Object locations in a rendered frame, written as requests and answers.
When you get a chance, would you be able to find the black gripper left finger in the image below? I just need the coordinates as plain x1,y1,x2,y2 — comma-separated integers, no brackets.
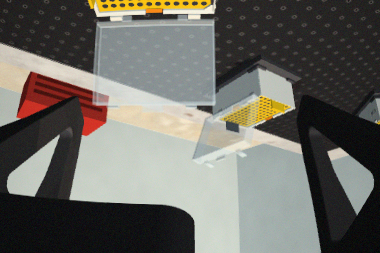
0,96,84,200

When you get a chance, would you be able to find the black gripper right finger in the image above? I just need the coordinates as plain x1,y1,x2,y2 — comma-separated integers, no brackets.
297,95,380,253

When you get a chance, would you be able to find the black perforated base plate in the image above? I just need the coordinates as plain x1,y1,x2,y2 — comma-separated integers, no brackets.
0,0,380,144

